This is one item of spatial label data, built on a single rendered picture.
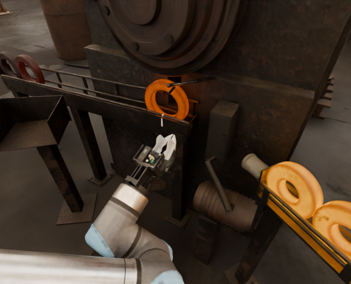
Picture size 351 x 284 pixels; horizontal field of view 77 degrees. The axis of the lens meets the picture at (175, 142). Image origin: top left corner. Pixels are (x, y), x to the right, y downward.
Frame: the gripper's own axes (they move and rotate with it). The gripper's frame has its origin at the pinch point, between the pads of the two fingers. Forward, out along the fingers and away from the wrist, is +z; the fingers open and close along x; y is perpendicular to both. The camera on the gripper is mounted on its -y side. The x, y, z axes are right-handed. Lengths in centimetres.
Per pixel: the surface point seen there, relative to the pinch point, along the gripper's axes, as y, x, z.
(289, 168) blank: 2.0, -34.2, 3.2
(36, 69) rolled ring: -8, 95, 15
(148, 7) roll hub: 31.8, 9.9, 15.7
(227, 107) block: -1.0, -10.7, 19.7
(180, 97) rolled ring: 0.1, 6.2, 17.1
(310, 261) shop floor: -80, -65, 5
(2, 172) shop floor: -67, 133, -39
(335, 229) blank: -2.6, -47.8, -5.5
